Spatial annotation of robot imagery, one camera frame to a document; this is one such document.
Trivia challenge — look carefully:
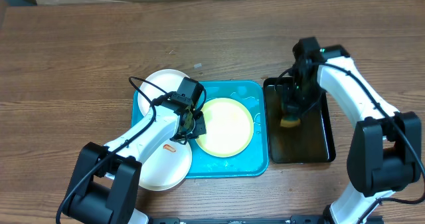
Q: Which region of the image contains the white plate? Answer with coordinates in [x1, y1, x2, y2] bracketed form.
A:
[139, 140, 192, 191]
[137, 69, 189, 116]

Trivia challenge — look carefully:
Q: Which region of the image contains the yellow plate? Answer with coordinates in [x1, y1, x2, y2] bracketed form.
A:
[196, 98, 254, 158]

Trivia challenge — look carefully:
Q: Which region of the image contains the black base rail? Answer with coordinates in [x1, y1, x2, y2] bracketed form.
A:
[147, 215, 333, 224]

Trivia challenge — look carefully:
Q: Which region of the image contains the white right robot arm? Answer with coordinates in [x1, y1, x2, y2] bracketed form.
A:
[280, 37, 424, 223]

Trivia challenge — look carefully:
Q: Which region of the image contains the green yellow sponge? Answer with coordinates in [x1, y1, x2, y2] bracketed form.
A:
[280, 115, 301, 128]

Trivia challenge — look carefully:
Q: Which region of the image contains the blue plastic tray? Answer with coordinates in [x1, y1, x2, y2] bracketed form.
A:
[130, 80, 270, 179]

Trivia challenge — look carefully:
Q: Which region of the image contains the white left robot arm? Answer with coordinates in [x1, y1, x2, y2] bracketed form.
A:
[55, 77, 207, 224]

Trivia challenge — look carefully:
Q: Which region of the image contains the black water tray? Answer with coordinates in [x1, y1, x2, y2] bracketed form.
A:
[263, 77, 336, 164]

